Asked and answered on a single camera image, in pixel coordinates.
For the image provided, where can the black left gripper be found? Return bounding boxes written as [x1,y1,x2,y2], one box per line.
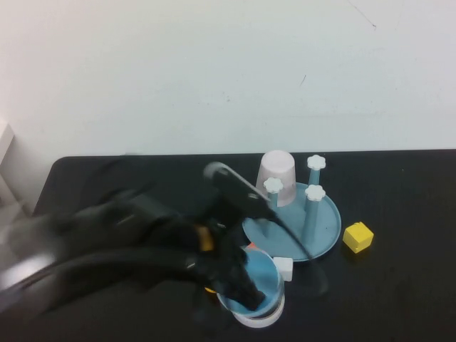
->
[190,213,266,311]

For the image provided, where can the light blue cup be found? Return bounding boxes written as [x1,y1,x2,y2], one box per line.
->
[215,248,286,318]

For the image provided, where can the blue cup stand with pegs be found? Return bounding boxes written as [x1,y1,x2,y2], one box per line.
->
[242,154,342,263]

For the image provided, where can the pink cup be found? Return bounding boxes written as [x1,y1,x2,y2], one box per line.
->
[254,150,296,207]

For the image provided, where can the white tape roll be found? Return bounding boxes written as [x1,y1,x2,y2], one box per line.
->
[227,294,286,329]

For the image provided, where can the white cube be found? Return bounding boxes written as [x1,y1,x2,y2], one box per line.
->
[273,256,294,283]

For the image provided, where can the yellow cube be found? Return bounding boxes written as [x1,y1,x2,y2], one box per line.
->
[342,221,375,254]

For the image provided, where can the black left camera cable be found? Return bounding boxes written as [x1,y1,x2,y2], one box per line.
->
[269,209,329,297]

